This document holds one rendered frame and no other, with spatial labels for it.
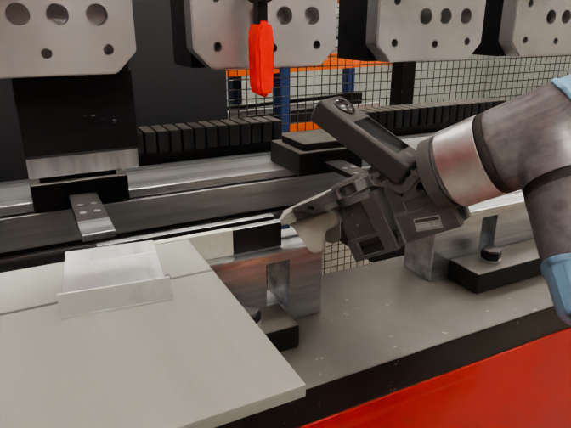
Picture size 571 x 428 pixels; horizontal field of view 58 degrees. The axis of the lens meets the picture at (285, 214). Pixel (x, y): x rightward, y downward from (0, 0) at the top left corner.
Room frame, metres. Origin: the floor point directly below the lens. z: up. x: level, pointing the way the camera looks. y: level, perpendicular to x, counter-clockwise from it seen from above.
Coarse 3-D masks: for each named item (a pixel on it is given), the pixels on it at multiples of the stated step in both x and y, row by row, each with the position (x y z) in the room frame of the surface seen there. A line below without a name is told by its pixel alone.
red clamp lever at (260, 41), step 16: (256, 0) 0.48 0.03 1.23; (256, 16) 0.49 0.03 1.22; (256, 32) 0.48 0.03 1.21; (272, 32) 0.49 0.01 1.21; (256, 48) 0.48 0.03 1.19; (272, 48) 0.48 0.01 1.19; (256, 64) 0.48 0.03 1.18; (272, 64) 0.48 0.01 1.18; (256, 80) 0.48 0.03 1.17; (272, 80) 0.48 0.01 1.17
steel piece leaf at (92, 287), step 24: (72, 264) 0.44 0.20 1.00; (96, 264) 0.44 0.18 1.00; (120, 264) 0.44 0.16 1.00; (144, 264) 0.44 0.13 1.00; (72, 288) 0.39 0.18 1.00; (96, 288) 0.36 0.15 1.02; (120, 288) 0.36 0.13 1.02; (144, 288) 0.37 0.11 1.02; (168, 288) 0.38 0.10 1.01; (72, 312) 0.35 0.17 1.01; (96, 312) 0.36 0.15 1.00
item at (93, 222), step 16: (64, 176) 0.65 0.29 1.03; (80, 176) 0.66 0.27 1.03; (96, 176) 0.67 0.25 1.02; (112, 176) 0.67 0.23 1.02; (32, 192) 0.62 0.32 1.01; (48, 192) 0.63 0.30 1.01; (64, 192) 0.64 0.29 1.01; (80, 192) 0.65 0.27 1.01; (96, 192) 0.65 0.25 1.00; (112, 192) 0.66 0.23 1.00; (128, 192) 0.67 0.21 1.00; (48, 208) 0.63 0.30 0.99; (64, 208) 0.64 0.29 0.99; (80, 208) 0.59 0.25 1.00; (96, 208) 0.59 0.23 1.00; (80, 224) 0.54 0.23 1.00; (96, 224) 0.54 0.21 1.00; (112, 224) 0.54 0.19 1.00
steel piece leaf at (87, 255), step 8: (152, 240) 0.50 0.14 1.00; (96, 248) 0.48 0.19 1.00; (104, 248) 0.48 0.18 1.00; (112, 248) 0.48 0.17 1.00; (120, 248) 0.48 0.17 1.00; (128, 248) 0.48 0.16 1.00; (136, 248) 0.48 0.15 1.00; (144, 248) 0.48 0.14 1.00; (152, 248) 0.48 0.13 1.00; (72, 256) 0.46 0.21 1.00; (80, 256) 0.46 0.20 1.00; (88, 256) 0.46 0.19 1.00; (96, 256) 0.46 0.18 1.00; (104, 256) 0.46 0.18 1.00; (112, 256) 0.46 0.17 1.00
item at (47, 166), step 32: (32, 96) 0.46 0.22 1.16; (64, 96) 0.47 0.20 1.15; (96, 96) 0.48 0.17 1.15; (128, 96) 0.49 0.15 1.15; (32, 128) 0.46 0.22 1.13; (64, 128) 0.47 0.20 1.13; (96, 128) 0.48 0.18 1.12; (128, 128) 0.49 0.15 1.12; (32, 160) 0.46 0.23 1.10; (64, 160) 0.47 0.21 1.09; (96, 160) 0.49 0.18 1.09; (128, 160) 0.50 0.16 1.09
